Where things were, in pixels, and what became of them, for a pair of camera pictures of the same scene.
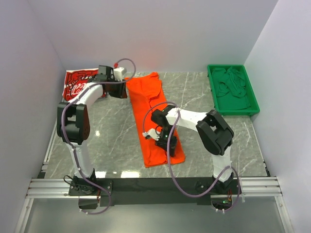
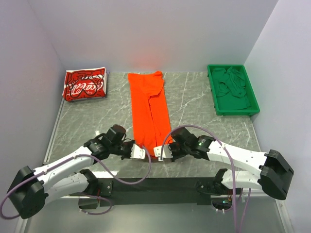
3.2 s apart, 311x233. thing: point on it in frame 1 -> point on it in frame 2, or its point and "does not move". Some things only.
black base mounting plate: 195,191 does not move
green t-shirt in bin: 230,89 does not move
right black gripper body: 167,143 -> 173,150
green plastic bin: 232,92 does not move
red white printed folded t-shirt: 75,78 does not move
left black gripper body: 117,90 -> 128,150
